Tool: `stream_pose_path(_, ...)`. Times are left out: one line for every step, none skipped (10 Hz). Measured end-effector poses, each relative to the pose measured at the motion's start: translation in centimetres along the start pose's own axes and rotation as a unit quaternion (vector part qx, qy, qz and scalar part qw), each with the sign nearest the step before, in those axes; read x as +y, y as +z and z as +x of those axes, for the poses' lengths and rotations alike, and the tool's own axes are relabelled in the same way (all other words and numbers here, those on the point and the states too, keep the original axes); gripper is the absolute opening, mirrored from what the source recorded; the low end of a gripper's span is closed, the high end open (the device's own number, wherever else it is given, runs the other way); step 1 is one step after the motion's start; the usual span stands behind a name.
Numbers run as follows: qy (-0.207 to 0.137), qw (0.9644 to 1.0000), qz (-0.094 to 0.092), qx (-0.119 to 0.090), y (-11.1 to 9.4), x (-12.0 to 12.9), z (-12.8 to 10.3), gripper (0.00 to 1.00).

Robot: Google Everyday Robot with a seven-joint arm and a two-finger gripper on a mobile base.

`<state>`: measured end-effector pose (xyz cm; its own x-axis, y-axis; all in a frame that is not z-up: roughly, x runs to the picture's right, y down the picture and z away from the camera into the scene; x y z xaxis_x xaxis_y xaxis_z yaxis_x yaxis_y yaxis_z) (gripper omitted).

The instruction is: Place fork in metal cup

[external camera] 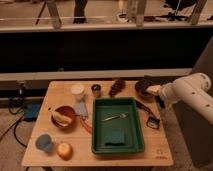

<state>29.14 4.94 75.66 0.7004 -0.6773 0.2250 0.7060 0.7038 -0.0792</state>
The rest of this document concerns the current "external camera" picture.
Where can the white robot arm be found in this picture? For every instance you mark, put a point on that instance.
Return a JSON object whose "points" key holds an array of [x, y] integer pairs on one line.
{"points": [[191, 89]]}

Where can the small metal cup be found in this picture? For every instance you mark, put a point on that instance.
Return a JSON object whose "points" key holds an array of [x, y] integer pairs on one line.
{"points": [[96, 90]]}

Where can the white plastic cup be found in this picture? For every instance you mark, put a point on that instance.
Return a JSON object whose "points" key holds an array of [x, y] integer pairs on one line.
{"points": [[78, 91]]}

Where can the silver metal fork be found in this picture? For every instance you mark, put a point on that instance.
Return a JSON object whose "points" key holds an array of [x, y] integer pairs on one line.
{"points": [[123, 115]]}

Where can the blue plastic cup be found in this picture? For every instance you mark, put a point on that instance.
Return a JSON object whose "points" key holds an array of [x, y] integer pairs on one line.
{"points": [[44, 143]]}

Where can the bunch of dark grapes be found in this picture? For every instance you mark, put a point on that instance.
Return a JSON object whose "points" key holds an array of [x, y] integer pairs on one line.
{"points": [[117, 87]]}

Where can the grey blue cloth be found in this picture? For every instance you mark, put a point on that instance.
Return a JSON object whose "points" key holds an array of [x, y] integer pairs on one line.
{"points": [[81, 110]]}

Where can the green plastic tray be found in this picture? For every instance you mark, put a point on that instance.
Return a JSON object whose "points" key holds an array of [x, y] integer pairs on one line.
{"points": [[107, 107]]}

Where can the red bowl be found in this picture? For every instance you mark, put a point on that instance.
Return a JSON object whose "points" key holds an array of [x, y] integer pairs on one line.
{"points": [[68, 126]]}

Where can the blue sponge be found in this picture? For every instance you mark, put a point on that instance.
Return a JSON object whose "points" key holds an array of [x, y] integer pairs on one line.
{"points": [[116, 138]]}

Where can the yellow banana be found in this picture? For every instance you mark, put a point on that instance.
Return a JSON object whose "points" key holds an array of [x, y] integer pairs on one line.
{"points": [[62, 115]]}

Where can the yellow red apple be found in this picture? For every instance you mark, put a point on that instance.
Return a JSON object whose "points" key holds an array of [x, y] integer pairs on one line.
{"points": [[64, 151]]}

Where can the blue box on floor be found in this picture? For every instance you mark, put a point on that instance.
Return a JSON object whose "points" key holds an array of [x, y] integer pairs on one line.
{"points": [[31, 111]]}

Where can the person legs in background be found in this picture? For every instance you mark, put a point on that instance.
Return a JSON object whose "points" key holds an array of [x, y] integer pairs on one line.
{"points": [[79, 11]]}

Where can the black office chair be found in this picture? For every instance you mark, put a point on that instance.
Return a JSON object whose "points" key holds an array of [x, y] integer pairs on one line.
{"points": [[176, 6]]}

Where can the red handled utensil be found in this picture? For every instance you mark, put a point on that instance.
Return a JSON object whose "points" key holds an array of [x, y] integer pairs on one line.
{"points": [[84, 124]]}

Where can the black handled peeler tool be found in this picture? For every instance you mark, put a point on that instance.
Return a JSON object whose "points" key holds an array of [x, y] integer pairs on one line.
{"points": [[152, 121]]}

